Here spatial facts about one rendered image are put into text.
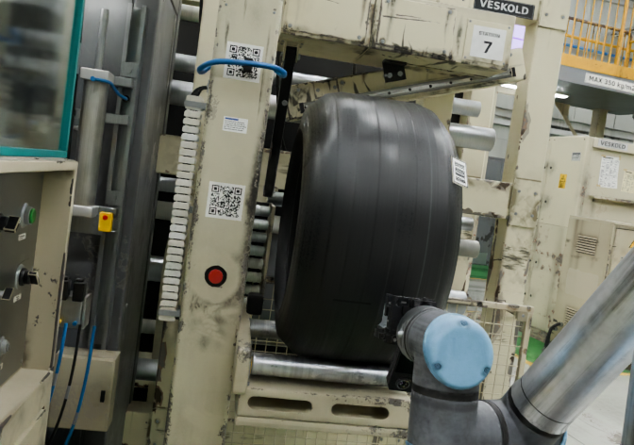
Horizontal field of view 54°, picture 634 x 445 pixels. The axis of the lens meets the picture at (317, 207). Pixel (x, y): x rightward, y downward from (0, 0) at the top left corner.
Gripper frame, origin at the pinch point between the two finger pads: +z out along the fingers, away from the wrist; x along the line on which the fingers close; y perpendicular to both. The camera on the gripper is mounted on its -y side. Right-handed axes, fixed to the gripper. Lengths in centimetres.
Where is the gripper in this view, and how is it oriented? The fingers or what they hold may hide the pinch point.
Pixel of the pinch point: (388, 329)
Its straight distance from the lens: 118.8
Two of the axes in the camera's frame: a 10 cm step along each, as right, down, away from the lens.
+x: -9.8, -1.3, -1.3
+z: -1.4, 0.6, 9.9
